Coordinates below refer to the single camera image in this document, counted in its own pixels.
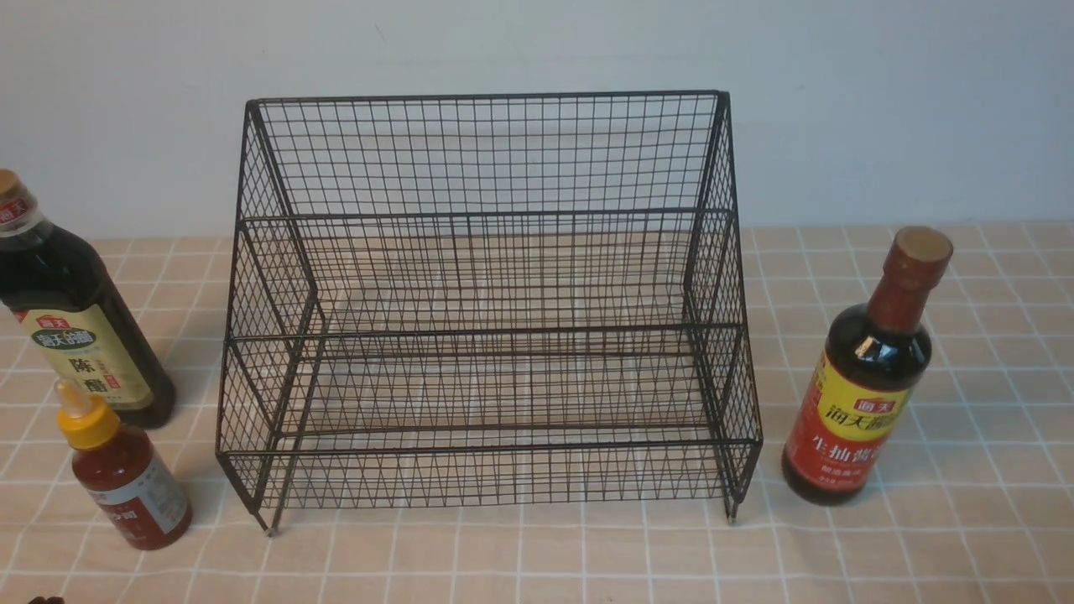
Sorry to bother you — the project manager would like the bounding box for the soy sauce bottle red label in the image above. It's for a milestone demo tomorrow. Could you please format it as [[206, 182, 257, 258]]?
[[781, 226, 954, 506]]

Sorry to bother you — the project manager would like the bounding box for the chili sauce bottle yellow cap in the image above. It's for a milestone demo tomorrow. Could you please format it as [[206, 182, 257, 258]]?
[[56, 379, 193, 551]]

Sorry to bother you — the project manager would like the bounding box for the dark vinegar bottle beige label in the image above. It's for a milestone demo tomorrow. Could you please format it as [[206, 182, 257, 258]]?
[[1, 169, 177, 429]]

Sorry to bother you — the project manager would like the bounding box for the beige checkered tablecloth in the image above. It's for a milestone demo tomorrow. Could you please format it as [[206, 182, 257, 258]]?
[[1, 221, 1073, 603]]

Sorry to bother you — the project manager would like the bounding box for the black wire mesh shelf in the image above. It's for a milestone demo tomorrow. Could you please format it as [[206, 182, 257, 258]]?
[[215, 91, 764, 533]]

